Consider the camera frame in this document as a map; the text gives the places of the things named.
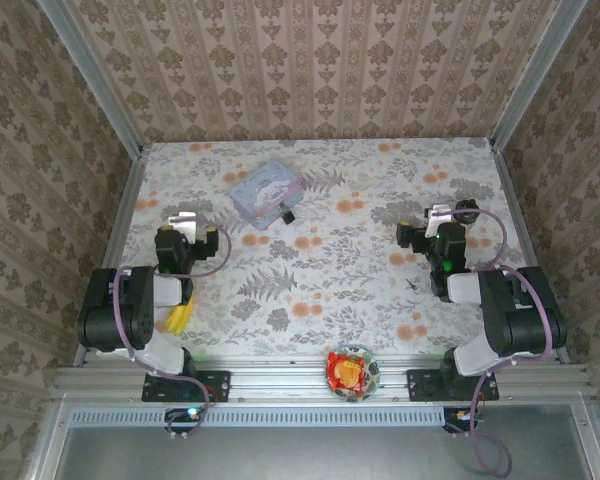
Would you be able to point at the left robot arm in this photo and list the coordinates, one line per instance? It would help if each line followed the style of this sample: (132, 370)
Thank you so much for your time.
(130, 310)

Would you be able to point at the small black controller board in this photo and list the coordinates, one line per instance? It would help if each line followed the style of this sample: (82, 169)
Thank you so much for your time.
(180, 416)
(455, 418)

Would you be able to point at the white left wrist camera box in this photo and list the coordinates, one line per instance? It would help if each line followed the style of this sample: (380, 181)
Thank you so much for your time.
(184, 226)

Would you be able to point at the aluminium side rail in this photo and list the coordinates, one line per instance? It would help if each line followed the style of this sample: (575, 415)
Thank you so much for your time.
(517, 210)
(125, 215)

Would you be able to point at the glass jar with black lid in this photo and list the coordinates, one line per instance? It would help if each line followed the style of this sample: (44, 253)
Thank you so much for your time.
(469, 206)

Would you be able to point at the aluminium corner post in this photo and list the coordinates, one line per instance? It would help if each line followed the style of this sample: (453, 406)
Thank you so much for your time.
(535, 75)
(92, 80)

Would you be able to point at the yellow banana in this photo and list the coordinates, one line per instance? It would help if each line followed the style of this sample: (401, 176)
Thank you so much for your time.
(179, 317)

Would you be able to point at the red snack packet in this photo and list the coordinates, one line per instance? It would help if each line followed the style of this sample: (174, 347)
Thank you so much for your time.
(347, 372)

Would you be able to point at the grey metal sheet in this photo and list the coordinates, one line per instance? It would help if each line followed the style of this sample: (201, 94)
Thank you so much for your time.
(305, 455)

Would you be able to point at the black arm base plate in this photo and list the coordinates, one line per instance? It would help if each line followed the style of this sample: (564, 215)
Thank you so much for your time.
(215, 385)
(422, 385)

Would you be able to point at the patterned ceramic plate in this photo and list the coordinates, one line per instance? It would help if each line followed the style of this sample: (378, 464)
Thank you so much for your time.
(371, 372)

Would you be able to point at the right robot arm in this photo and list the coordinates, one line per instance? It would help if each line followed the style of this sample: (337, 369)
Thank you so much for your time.
(510, 310)

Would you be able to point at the aluminium frame rail with slots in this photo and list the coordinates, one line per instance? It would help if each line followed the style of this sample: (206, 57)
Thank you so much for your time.
(280, 377)

